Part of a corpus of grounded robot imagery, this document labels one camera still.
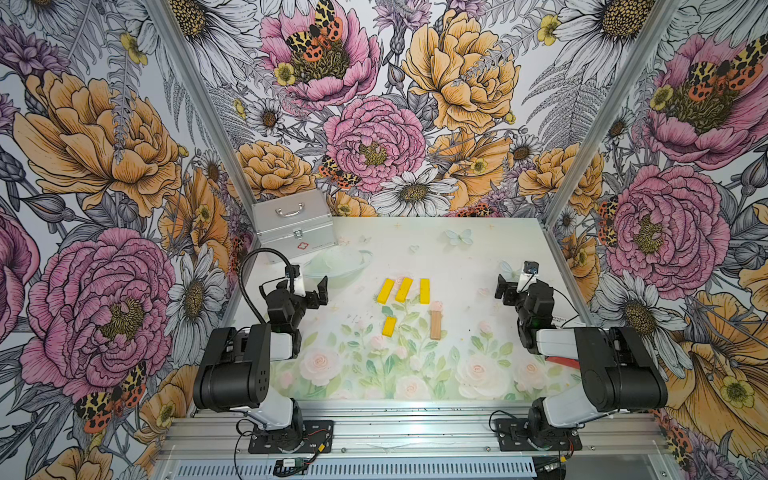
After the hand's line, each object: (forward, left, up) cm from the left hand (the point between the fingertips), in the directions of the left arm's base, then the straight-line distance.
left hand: (312, 283), depth 93 cm
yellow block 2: (+3, -29, -8) cm, 30 cm away
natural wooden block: (-12, -37, -7) cm, 40 cm away
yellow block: (+2, -22, -9) cm, 24 cm away
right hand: (0, -62, 0) cm, 62 cm away
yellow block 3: (+2, -35, -9) cm, 37 cm away
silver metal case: (+20, +8, +6) cm, 22 cm away
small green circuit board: (-45, -1, -8) cm, 45 cm away
